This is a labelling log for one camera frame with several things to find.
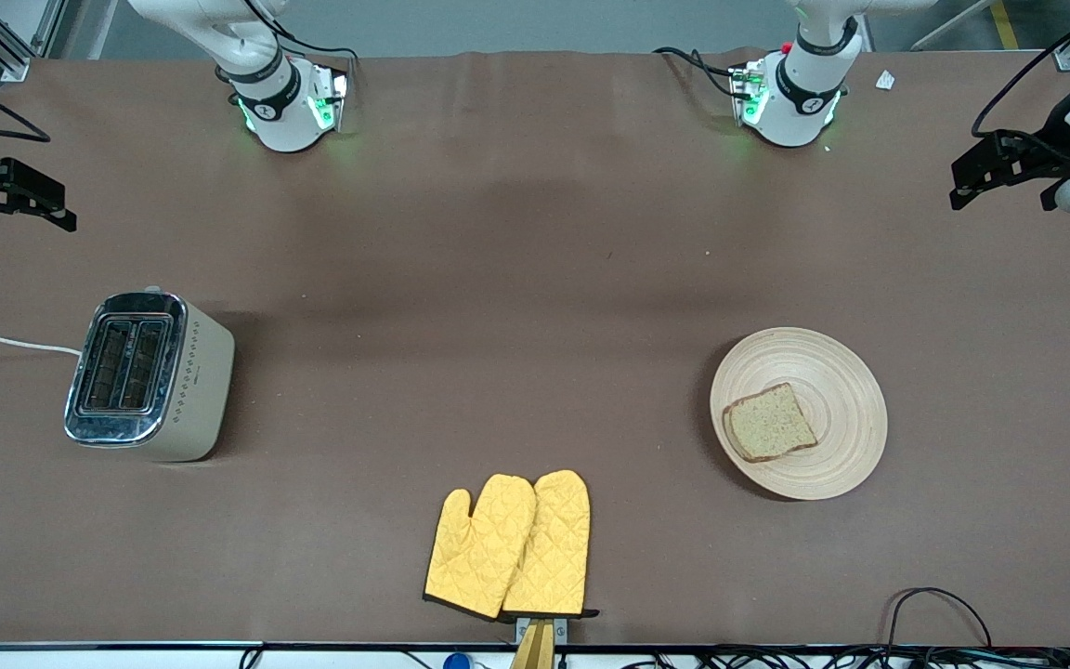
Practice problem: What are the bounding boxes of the round light wooden plate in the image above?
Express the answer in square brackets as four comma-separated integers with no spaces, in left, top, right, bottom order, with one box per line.
[710,327,889,501]

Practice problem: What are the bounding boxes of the slice of brown-crust bread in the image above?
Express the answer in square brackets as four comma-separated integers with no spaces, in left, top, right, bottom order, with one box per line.
[723,382,818,463]

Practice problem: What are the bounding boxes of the beige chrome two-slot toaster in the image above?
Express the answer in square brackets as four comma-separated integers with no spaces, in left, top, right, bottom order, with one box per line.
[64,286,236,463]

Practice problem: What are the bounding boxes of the yellow quilted oven mitt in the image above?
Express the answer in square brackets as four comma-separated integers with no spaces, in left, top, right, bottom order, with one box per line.
[502,469,599,619]
[424,474,537,622]

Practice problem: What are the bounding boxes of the yellow wooden stick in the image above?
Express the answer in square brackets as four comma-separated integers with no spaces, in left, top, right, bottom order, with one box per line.
[509,621,556,669]

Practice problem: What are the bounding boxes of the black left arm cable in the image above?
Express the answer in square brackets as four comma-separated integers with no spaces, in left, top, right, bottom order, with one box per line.
[972,0,1070,140]

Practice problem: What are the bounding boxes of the white toaster power cord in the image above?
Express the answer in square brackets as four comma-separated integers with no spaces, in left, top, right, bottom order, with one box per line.
[0,333,83,357]

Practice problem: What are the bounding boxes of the black left base cable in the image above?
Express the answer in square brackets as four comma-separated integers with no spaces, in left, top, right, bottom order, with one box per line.
[654,46,742,98]

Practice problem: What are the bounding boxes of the black base cable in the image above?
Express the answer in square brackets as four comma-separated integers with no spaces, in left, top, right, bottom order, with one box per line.
[247,0,359,66]
[654,46,742,98]

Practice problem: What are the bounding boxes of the black right base cable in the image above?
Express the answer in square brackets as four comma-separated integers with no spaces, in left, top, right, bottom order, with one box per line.
[247,0,359,66]

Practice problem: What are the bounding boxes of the black looped cable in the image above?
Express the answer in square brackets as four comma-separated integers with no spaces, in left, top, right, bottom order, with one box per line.
[886,587,993,651]

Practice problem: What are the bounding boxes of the black cable bundle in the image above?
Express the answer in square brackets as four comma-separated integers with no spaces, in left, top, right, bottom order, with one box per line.
[628,646,1070,669]

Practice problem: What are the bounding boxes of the small metal bracket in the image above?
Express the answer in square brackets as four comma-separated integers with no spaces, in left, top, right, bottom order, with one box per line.
[516,616,568,647]

